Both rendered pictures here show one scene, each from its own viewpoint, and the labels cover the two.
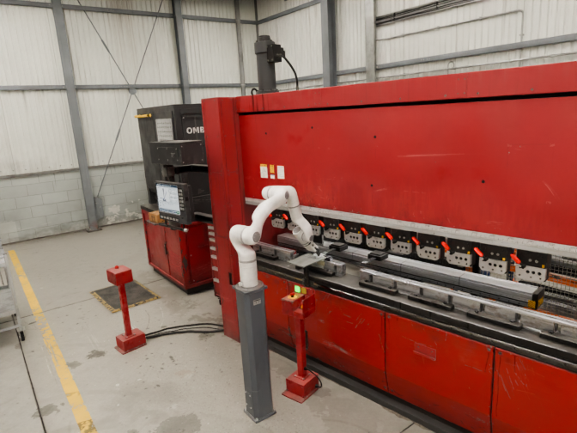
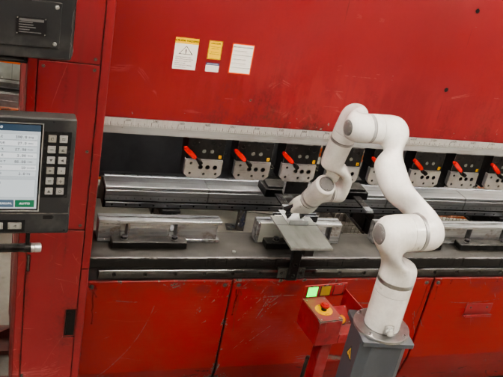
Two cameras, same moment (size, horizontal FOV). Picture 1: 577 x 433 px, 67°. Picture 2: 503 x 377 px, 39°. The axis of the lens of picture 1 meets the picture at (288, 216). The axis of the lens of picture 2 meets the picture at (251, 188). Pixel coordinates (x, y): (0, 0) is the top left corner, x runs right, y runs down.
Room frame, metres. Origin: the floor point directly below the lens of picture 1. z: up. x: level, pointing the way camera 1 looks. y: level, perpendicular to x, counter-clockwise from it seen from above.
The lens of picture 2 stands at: (2.52, 2.33, 2.31)
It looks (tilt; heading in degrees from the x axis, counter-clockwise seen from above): 25 degrees down; 292
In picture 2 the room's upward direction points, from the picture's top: 12 degrees clockwise
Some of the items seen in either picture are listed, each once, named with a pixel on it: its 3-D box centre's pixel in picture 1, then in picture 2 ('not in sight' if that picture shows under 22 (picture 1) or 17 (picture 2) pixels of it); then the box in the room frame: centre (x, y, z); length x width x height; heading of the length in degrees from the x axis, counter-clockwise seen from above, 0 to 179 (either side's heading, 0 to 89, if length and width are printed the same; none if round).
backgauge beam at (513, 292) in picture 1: (381, 261); (340, 197); (3.30, -0.73, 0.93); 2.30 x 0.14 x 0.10; 44
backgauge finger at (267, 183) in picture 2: (332, 248); (279, 194); (3.48, -0.36, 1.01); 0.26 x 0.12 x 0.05; 134
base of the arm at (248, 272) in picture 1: (248, 273); (388, 304); (2.80, 0.29, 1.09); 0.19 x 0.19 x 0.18
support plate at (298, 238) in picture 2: (306, 259); (301, 233); (3.27, -0.12, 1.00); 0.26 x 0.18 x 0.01; 134
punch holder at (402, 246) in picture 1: (403, 240); (459, 167); (2.82, -0.77, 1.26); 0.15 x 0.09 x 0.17; 44
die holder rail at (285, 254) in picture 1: (273, 251); (159, 227); (3.77, 0.15, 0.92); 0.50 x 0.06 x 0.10; 44
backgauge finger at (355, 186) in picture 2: (372, 257); (358, 197); (3.20, -0.63, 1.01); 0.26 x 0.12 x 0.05; 134
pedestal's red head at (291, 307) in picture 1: (298, 301); (331, 313); (3.04, -0.04, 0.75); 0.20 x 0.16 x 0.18; 51
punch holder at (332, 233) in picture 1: (334, 227); (340, 161); (3.25, -0.35, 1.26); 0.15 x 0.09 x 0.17; 44
